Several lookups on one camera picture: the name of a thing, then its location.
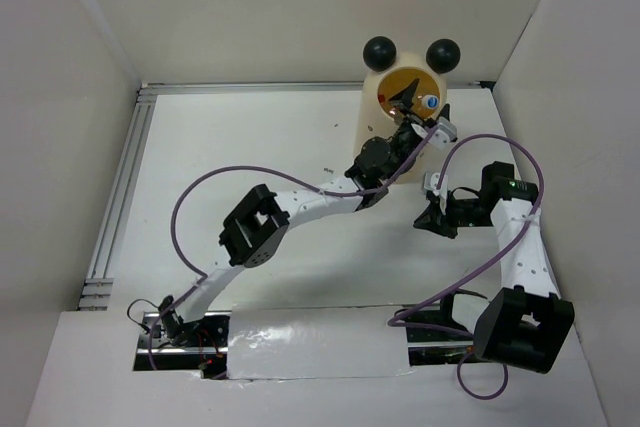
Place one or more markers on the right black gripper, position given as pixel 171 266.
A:
pixel 431 219

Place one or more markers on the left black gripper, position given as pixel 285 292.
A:
pixel 405 97

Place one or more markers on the clear bottle blue label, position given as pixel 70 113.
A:
pixel 430 102

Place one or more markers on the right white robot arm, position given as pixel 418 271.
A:
pixel 526 323

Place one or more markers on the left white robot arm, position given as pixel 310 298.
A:
pixel 254 229

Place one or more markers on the cream bin with black ears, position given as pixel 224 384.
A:
pixel 390 71

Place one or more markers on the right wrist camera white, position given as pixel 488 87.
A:
pixel 432 183

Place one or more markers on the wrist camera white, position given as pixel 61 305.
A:
pixel 444 134
pixel 432 183

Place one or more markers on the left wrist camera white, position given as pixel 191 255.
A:
pixel 444 134

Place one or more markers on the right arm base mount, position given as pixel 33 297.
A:
pixel 434 339

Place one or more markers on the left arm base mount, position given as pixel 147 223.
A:
pixel 204 352

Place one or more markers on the aluminium frame rail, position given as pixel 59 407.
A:
pixel 306 130

